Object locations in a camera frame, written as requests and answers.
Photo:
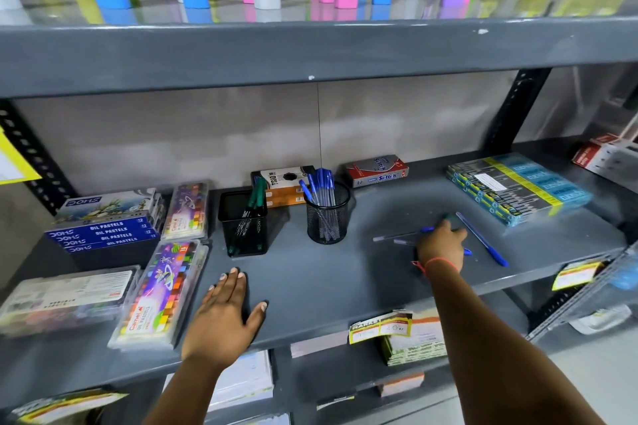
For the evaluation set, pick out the person's left hand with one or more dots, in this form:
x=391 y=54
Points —
x=222 y=325

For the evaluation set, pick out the person's right hand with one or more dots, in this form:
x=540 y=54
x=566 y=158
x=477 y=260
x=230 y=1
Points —
x=439 y=248

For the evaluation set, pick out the person's right fingers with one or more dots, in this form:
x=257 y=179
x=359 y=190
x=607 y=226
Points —
x=451 y=234

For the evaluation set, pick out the person's left middle finger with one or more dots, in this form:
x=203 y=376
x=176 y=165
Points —
x=232 y=281

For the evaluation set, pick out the person's left little finger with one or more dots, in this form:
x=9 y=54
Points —
x=211 y=294

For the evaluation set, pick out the person's left thumb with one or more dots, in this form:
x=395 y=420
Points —
x=256 y=317

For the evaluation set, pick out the person's right forearm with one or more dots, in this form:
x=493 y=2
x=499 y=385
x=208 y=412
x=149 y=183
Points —
x=498 y=350

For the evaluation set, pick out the person's left forearm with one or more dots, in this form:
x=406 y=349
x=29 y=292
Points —
x=192 y=395

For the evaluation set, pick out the solid blue pen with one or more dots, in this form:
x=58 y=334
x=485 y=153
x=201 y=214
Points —
x=483 y=240

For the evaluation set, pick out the clear pen with blue cap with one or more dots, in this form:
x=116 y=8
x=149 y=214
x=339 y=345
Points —
x=398 y=235
x=406 y=242

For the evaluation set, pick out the black square mesh pen holder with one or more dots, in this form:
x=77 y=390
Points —
x=246 y=233

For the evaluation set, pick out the large purple oil pastel case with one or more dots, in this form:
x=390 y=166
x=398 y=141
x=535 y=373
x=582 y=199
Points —
x=159 y=295

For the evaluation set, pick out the stack of white paper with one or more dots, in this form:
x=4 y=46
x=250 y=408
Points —
x=244 y=380

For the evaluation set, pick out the small clear oil pastel case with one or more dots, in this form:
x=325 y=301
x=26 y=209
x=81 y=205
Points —
x=187 y=213

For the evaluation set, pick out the stack of teal pencil boxes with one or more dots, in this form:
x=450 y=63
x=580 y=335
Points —
x=518 y=185

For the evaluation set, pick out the black and orange box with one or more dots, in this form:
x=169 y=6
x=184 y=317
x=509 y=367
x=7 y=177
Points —
x=284 y=175
x=286 y=192
x=286 y=201

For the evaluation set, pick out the red and grey box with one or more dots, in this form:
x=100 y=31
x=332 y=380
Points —
x=376 y=170

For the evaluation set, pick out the blue oil pastel box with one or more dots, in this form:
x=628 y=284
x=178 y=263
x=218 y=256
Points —
x=99 y=229
x=107 y=236
x=112 y=243

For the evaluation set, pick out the black round mesh pen holder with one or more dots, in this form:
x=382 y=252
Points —
x=328 y=223

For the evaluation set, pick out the stack of green notebooks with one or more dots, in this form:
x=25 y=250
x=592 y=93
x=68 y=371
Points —
x=418 y=345

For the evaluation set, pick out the yellow price label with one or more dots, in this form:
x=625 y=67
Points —
x=575 y=275
x=379 y=327

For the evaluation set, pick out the bunch of blue capped pens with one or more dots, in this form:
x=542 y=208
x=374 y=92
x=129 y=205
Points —
x=321 y=190

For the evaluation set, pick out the flower print oil pastel box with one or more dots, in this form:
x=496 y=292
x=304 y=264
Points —
x=107 y=205

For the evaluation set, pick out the clear plastic crayon case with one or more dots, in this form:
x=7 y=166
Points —
x=65 y=297

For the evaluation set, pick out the orange edged notepad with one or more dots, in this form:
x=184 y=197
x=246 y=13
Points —
x=401 y=385

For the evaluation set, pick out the red and white box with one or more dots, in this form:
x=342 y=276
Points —
x=588 y=153

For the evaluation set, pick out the white plastic packet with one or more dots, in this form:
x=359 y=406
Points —
x=600 y=320

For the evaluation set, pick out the yellow and white label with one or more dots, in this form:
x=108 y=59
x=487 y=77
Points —
x=65 y=404

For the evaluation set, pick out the grey metal shelf unit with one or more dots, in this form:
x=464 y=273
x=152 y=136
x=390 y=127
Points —
x=319 y=56

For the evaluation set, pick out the yellow paper sheet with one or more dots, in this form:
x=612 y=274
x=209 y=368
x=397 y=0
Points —
x=12 y=160

